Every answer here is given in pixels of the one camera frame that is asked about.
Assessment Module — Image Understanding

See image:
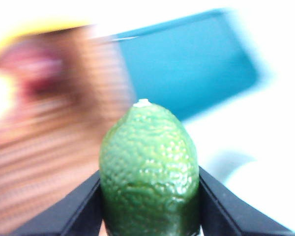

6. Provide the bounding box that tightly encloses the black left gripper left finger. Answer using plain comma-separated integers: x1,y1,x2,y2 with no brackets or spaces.
11,169,104,236

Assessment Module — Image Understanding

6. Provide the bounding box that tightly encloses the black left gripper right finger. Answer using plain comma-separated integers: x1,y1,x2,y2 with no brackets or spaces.
198,166,294,236

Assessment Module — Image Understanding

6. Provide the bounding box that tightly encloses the green avocado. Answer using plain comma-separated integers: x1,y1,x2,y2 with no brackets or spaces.
98,98,201,236

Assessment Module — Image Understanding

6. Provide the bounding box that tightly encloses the brown wicker basket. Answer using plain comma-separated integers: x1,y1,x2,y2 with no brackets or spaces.
0,24,136,236

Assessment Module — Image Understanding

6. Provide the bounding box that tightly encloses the dark red apple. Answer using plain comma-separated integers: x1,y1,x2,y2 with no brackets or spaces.
0,41,73,99

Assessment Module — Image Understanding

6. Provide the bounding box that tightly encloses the black rectangular tray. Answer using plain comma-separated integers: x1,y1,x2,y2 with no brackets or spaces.
112,8,262,121

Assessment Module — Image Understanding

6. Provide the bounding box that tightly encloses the yellow banana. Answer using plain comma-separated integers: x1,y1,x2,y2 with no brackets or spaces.
0,16,95,61

